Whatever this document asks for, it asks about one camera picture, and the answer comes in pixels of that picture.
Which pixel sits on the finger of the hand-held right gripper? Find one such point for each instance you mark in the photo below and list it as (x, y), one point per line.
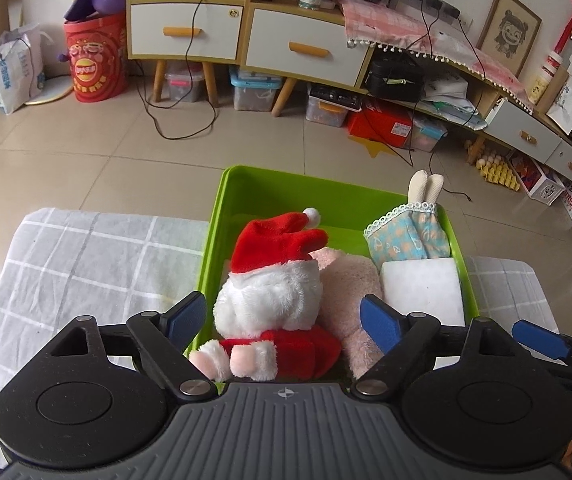
(541, 337)

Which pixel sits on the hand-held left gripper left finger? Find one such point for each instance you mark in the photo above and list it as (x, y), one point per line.
(188, 314)

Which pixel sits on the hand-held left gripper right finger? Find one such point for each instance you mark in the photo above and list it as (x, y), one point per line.
(381, 322)

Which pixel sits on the pink fuzzy plush cloth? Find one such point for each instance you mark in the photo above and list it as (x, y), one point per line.
(351, 285)

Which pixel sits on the white foam block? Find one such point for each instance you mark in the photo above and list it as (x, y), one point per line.
(421, 290)

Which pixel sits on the red santa plush doll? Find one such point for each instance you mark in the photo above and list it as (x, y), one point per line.
(271, 290)

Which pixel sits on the beige plush doll floral dress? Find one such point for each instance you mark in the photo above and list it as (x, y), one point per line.
(406, 235)

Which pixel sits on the green plastic bin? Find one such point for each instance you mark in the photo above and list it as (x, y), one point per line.
(276, 200)

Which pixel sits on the grey checked bedsheet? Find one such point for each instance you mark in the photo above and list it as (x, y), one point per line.
(91, 260)

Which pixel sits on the printed cardboard box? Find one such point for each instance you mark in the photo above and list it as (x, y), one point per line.
(536, 180)

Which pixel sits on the yellow egg tray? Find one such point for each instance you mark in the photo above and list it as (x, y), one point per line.
(498, 172)

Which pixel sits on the yellow star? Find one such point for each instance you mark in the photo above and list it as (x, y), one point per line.
(373, 147)

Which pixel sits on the pink and teal box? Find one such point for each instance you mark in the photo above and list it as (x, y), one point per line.
(428, 135)

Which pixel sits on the red flat box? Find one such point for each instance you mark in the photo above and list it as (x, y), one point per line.
(381, 122)

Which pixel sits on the low white drawer unit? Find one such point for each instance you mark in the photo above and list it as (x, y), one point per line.
(521, 127)

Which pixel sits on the clear storage box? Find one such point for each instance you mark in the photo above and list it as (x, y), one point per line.
(328, 107)

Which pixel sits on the clear box pink lid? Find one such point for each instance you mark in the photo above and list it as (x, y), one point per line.
(183, 87)

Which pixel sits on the clear box blue lid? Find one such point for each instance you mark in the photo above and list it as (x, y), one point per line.
(253, 90)

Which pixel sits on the black bag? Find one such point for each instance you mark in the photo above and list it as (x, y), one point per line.
(396, 75)

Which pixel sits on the red snack bucket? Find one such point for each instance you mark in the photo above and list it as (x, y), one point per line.
(96, 70)

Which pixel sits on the plain white drawer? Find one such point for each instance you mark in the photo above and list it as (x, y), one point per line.
(276, 35)

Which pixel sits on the framed cartoon picture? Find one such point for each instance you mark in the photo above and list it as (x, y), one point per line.
(508, 35)

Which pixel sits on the white paper bag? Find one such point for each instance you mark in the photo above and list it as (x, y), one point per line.
(6, 70)

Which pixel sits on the pink tablecloth with pompoms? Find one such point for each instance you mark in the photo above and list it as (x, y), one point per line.
(366, 15)

